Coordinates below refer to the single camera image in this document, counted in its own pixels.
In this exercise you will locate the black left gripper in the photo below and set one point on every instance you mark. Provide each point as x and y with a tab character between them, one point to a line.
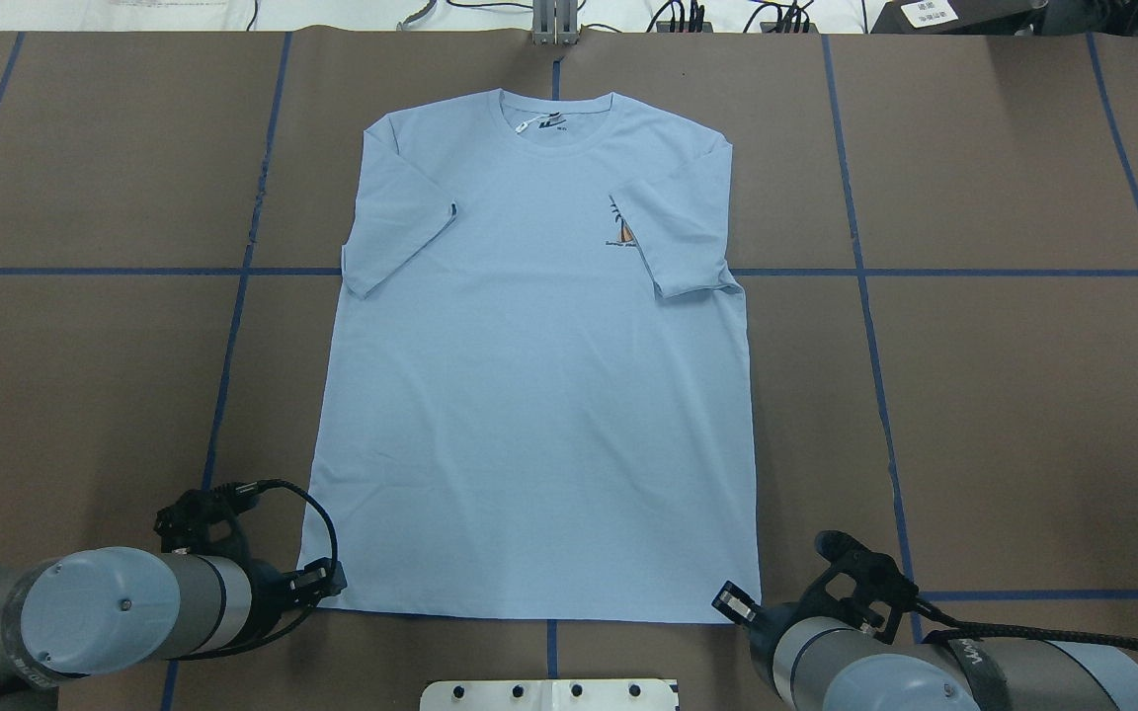
270	591

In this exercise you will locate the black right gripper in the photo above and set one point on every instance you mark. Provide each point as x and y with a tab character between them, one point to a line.
763	620

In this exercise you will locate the light blue t-shirt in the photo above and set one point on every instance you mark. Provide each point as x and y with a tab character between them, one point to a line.
538	399

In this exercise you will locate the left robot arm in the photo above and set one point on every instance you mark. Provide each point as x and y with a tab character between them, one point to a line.
202	596

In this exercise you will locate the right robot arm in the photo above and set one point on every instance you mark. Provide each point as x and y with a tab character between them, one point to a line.
861	637

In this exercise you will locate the black box with label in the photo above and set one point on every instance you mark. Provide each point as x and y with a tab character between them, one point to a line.
956	18

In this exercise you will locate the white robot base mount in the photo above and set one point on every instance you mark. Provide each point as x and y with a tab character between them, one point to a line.
552	694

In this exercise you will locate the grey aluminium frame post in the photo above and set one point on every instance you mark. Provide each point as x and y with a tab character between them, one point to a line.
555	22

